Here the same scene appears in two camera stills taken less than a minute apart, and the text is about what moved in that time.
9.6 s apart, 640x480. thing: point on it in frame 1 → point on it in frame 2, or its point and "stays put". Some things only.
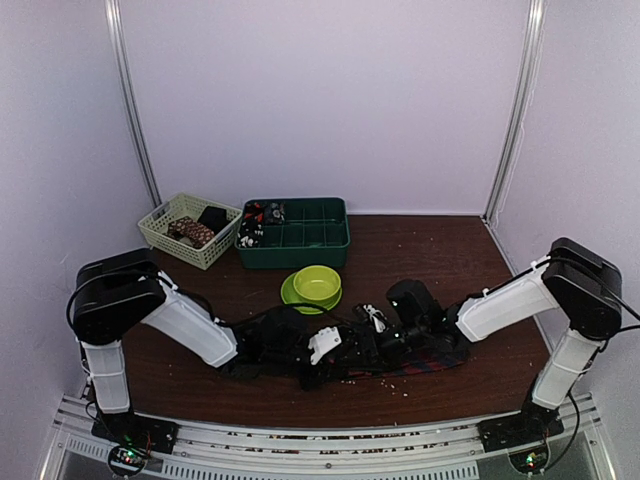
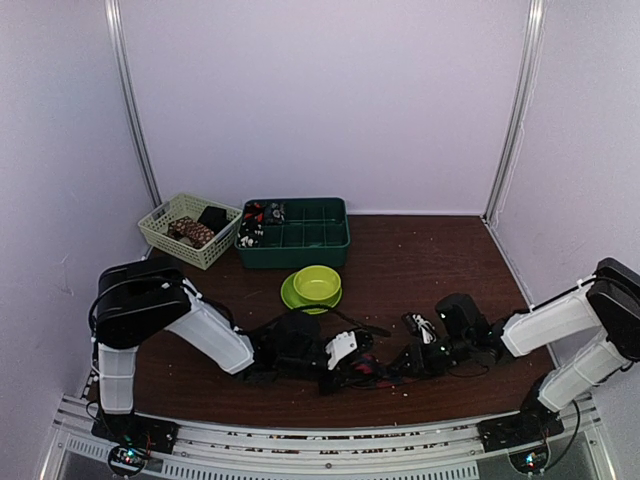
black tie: x=214 y=218 stays put
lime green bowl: x=317 y=282 stays put
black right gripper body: x=382 y=350 → x=435 y=363
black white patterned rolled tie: x=250 y=234 stays put
